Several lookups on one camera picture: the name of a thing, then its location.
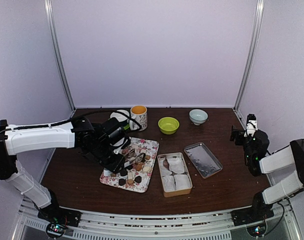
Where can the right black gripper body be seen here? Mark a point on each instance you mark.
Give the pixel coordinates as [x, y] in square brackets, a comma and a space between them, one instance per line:
[248, 152]

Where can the bear print tin lid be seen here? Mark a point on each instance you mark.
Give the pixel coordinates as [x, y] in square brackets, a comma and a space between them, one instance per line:
[203, 159]

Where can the left aluminium frame post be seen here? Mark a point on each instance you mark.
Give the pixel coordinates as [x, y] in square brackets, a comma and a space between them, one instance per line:
[57, 53]

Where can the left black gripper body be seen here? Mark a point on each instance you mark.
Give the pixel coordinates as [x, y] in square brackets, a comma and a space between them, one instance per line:
[101, 156]

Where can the green saucer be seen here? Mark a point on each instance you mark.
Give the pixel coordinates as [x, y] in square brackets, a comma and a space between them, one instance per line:
[126, 126]

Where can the front aluminium rail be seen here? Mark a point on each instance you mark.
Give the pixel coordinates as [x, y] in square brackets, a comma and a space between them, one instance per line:
[216, 225]

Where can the metal tongs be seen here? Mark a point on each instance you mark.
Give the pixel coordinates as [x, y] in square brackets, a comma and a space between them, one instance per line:
[135, 160]

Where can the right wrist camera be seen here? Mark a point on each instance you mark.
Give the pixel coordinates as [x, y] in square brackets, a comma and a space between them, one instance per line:
[251, 125]

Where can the green bowl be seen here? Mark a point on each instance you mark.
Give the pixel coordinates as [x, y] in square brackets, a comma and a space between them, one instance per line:
[168, 125]

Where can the light blue bowl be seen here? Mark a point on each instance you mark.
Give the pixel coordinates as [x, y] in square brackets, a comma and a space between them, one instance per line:
[198, 116]

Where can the white paper cup liner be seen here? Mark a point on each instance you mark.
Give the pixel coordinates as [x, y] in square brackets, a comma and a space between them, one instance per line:
[169, 183]
[182, 182]
[177, 166]

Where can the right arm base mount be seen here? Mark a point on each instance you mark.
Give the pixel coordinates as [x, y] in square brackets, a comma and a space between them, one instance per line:
[250, 215]

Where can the aluminium frame post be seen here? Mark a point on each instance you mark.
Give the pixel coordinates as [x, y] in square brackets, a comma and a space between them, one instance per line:
[256, 29]
[57, 53]

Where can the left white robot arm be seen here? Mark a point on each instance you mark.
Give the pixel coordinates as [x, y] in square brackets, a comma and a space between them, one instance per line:
[16, 139]

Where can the white cup with dark band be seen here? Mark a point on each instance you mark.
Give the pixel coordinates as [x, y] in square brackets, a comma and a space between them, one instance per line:
[121, 115]

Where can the floral rectangular tray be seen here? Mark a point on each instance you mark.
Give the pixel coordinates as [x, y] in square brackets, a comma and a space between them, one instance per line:
[136, 180]

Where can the white mug orange inside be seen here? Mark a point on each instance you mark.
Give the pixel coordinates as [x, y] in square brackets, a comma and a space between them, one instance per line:
[140, 115]

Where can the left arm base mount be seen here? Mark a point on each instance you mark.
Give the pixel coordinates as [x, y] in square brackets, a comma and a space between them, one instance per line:
[59, 215]

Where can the dark round chocolate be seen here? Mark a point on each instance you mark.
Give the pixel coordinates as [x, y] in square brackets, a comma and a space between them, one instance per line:
[122, 181]

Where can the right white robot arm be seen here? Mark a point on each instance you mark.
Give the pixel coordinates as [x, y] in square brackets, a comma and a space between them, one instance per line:
[288, 160]

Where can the tan chocolate tin box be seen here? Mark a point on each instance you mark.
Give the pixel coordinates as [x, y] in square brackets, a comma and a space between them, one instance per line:
[163, 162]

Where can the white round chocolate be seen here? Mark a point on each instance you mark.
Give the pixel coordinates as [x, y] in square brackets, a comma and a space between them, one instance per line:
[146, 169]

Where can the right aluminium frame post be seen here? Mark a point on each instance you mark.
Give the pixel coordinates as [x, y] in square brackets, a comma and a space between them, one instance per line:
[256, 29]

